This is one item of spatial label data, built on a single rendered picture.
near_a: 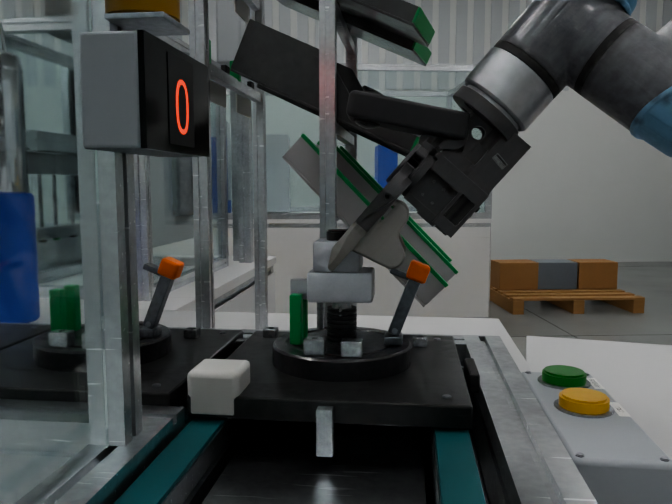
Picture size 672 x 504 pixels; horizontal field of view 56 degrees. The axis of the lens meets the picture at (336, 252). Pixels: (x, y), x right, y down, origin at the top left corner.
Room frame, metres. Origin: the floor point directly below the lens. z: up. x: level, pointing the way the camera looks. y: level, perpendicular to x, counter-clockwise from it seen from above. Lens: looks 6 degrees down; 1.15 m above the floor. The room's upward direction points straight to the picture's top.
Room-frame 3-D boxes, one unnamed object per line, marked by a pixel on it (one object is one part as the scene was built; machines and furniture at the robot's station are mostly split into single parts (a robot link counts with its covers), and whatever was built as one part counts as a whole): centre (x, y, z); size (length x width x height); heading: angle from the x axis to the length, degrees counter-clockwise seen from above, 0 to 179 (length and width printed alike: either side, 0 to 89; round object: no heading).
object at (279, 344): (0.62, -0.01, 0.98); 0.14 x 0.14 x 0.02
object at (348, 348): (0.57, -0.01, 1.00); 0.02 x 0.01 x 0.02; 83
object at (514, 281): (5.93, -2.15, 0.20); 1.20 x 0.80 x 0.41; 93
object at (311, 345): (0.58, 0.02, 1.00); 0.02 x 0.01 x 0.02; 83
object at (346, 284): (0.63, 0.00, 1.07); 0.08 x 0.04 x 0.07; 83
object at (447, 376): (0.62, -0.01, 0.96); 0.24 x 0.24 x 0.02; 83
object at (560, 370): (0.58, -0.22, 0.96); 0.04 x 0.04 x 0.02
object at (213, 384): (0.54, 0.10, 0.97); 0.05 x 0.05 x 0.04; 83
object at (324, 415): (0.50, 0.01, 0.95); 0.01 x 0.01 x 0.04; 83
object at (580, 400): (0.51, -0.21, 0.96); 0.04 x 0.04 x 0.02
